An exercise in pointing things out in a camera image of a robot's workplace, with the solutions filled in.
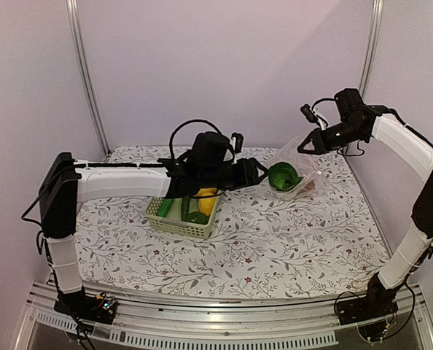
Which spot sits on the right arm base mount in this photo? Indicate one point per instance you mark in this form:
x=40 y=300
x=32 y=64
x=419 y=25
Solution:
x=373 y=318

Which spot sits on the yellow lemon toy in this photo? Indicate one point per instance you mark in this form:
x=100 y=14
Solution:
x=206 y=205

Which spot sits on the beige perforated plastic basket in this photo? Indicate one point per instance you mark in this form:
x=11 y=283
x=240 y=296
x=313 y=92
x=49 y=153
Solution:
x=172 y=222

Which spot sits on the aluminium front rail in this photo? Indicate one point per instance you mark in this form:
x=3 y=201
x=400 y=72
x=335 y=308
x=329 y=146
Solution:
x=147 y=320

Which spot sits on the brown potato toy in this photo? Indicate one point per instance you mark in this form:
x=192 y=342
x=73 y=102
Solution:
x=309 y=187

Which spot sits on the green cucumber toy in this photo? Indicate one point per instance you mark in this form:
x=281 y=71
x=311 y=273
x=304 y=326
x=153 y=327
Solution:
x=165 y=207

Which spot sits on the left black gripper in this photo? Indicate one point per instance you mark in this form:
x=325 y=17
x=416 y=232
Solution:
x=248 y=174

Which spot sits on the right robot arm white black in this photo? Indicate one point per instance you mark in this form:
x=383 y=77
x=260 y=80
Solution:
x=374 y=122

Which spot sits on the green pepper toy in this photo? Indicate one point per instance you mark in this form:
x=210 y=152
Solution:
x=197 y=217

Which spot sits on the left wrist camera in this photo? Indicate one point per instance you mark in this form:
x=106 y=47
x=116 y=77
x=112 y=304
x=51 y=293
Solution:
x=236 y=143

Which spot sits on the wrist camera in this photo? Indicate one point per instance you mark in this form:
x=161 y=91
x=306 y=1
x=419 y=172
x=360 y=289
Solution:
x=236 y=143
x=313 y=116

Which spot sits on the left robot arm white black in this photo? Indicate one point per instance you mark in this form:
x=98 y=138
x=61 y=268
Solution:
x=70 y=183

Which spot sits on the floral tablecloth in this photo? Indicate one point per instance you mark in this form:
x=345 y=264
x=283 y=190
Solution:
x=260 y=246

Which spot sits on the left aluminium frame post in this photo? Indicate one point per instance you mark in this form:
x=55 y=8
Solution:
x=86 y=80

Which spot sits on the aluminium frame post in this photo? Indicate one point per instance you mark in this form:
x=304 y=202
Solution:
x=86 y=80
x=371 y=46

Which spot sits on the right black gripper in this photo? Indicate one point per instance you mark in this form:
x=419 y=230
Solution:
x=308 y=138

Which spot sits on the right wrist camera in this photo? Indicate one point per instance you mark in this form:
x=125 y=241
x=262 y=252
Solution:
x=313 y=116

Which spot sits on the clear zip top bag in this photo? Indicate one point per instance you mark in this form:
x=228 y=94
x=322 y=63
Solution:
x=304 y=165

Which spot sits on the right aluminium frame post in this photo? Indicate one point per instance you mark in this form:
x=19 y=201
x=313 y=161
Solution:
x=371 y=46

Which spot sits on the bok choy toy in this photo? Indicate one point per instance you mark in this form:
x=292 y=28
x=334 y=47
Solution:
x=283 y=177

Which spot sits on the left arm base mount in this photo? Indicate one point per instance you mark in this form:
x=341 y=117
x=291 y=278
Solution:
x=100 y=308

